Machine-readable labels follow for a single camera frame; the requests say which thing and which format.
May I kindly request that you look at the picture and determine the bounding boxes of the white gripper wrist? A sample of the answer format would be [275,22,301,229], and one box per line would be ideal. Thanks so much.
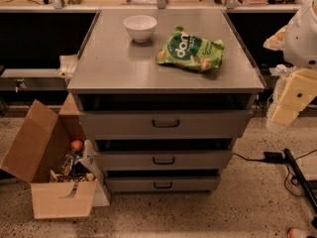
[266,68,317,128]

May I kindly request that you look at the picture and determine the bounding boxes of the black floor bar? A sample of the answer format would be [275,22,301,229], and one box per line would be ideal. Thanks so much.
[283,149,317,213]

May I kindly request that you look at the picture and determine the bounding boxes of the orange round fruit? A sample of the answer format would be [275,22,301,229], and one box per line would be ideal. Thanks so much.
[70,140,83,152]

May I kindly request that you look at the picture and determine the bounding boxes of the grey drawer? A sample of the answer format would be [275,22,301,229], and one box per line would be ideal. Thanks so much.
[79,110,252,140]
[105,177,220,192]
[94,150,232,171]

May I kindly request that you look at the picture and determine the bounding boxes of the white ceramic bowl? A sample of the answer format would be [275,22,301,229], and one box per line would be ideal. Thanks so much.
[124,15,158,43]

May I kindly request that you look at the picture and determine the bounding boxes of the green snack bag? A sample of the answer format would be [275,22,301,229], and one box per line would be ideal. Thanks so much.
[156,27,225,72]

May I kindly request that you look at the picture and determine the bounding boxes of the grey bottom drawer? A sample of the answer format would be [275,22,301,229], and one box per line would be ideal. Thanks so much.
[105,177,220,192]

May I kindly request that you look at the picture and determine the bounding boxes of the brown cardboard box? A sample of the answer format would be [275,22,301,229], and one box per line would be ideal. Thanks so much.
[1,95,111,219]

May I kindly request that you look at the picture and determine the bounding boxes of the grey metal drawer cabinet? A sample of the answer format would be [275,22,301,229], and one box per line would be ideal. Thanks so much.
[68,9,264,185]

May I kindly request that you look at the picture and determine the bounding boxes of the grey top drawer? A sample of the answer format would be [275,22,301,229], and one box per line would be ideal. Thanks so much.
[79,110,252,140]

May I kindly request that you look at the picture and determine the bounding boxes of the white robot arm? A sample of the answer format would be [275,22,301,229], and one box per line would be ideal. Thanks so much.
[264,0,317,132]

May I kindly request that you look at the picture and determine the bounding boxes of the black power adapter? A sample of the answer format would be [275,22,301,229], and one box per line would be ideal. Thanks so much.
[264,152,284,164]

